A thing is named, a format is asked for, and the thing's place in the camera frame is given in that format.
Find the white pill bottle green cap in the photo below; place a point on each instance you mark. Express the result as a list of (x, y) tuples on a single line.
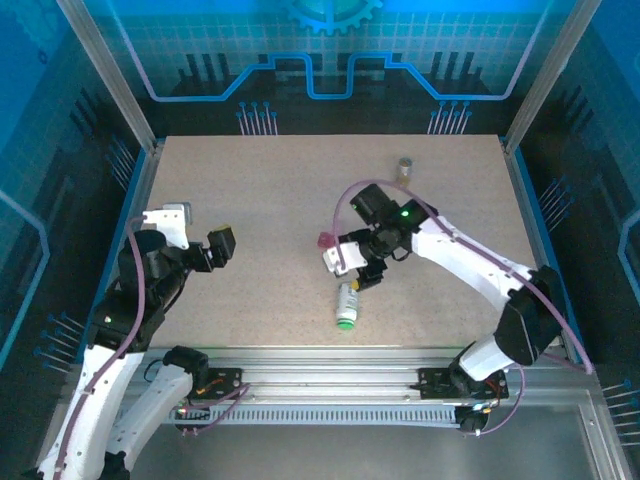
[(346, 305)]

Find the small amber pill bottle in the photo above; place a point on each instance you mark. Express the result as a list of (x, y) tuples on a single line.
[(405, 170)]

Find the pink Wed pill box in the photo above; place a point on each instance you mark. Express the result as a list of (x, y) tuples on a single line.
[(325, 241)]

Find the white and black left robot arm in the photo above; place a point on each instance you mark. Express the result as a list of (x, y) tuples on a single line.
[(95, 400)]

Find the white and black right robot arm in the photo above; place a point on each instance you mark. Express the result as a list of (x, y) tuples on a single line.
[(470, 260)]

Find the black power connector block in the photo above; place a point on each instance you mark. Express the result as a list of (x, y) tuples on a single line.
[(187, 407), (472, 422)]

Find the grey metal shelf panel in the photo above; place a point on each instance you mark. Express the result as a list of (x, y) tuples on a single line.
[(325, 455)]

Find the aluminium side rail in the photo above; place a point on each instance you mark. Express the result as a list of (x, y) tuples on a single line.
[(142, 195), (521, 190)]

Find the aluminium frame beam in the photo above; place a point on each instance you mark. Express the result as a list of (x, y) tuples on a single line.
[(325, 372)]

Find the aluminium upright post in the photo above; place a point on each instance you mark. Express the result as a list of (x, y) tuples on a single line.
[(550, 75), (110, 80)]

